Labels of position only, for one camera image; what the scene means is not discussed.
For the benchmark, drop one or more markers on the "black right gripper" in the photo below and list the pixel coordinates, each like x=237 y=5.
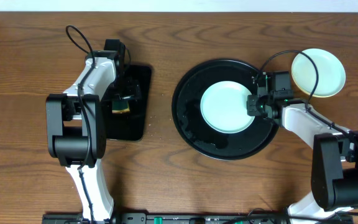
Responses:
x=253 y=106

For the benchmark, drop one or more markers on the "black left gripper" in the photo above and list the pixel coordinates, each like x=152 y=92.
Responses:
x=128 y=94

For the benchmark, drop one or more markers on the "green yellow sponge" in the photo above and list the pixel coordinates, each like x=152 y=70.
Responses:
x=120 y=107

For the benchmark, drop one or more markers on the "yellow plate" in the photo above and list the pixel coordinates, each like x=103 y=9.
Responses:
x=306 y=82

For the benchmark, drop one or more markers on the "light green plate with stain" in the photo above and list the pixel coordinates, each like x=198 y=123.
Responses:
x=328 y=66

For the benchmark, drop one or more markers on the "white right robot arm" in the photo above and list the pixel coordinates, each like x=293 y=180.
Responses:
x=334 y=174

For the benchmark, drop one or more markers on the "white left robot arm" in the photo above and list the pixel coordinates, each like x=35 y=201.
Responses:
x=76 y=135

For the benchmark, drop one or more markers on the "black rectangular tray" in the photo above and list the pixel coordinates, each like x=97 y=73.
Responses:
x=127 y=126

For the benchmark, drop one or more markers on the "round black tray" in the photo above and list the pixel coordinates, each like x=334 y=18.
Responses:
x=191 y=126

